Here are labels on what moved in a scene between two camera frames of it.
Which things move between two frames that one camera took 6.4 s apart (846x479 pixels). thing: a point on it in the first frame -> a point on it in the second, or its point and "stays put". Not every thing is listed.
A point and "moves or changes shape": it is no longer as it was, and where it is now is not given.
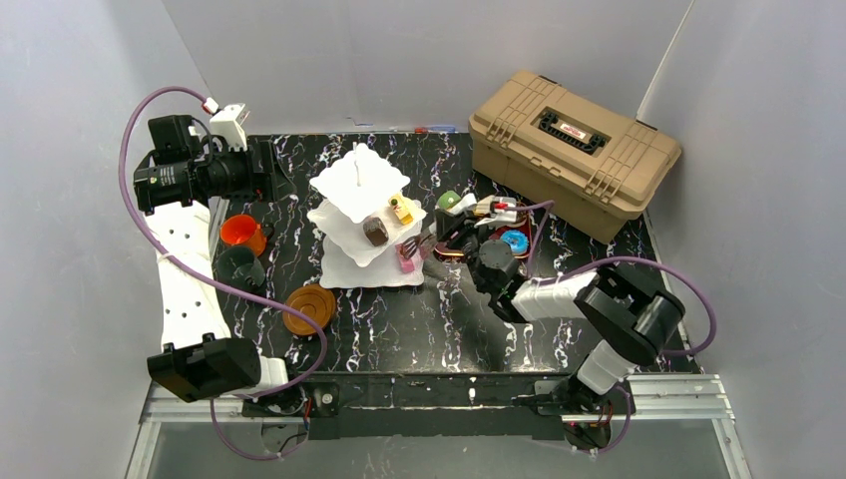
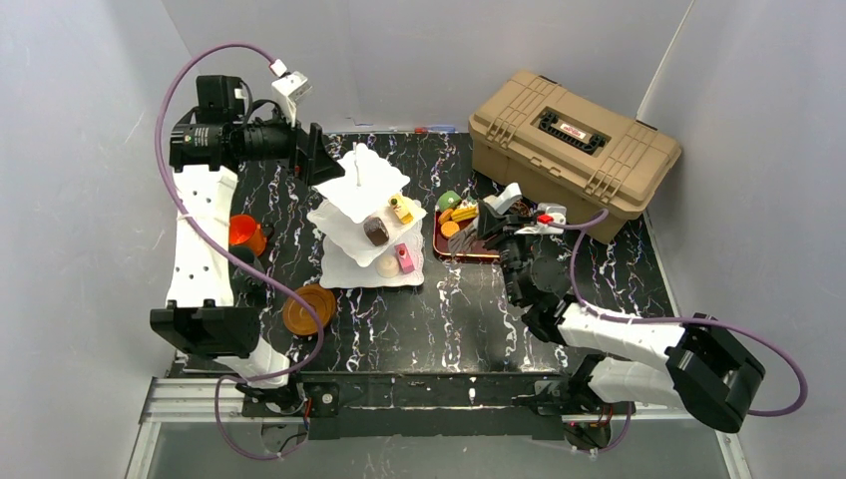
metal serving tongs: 411,243 moves or changes shape
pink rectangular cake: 407,265 stays put
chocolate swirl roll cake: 375,231 stays put
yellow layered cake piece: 400,210 stays put
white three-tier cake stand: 366,216 stays put
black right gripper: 451,226 -> 500,229
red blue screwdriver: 434,129 stays put
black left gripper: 265,171 -> 302,153
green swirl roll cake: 447,199 stays put
